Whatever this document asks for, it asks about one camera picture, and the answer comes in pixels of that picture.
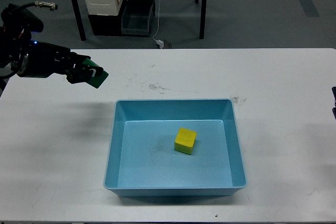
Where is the black box under crate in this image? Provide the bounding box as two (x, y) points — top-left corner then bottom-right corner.
(88, 4), (125, 36)

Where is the white power adapter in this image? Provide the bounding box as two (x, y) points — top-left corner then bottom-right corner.
(155, 39), (165, 49)

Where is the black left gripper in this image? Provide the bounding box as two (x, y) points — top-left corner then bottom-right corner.
(17, 41), (93, 84)

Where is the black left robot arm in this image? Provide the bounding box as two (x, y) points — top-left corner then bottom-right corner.
(1, 1), (108, 88)

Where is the black storage bin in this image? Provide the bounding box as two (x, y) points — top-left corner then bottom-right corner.
(121, 0), (155, 37)

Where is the black table leg left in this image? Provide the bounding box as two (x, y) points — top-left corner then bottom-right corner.
(71, 0), (86, 41)

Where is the white hanging cable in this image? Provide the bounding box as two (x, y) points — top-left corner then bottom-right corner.
(153, 0), (163, 41)

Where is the yellow block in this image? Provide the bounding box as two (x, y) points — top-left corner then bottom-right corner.
(174, 127), (197, 155)

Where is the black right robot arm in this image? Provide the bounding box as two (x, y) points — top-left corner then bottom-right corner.
(332, 87), (336, 119)

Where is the blue plastic tray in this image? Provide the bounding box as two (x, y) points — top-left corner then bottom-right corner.
(104, 99), (247, 197)

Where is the green block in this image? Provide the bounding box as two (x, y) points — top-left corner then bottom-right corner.
(83, 58), (109, 89)

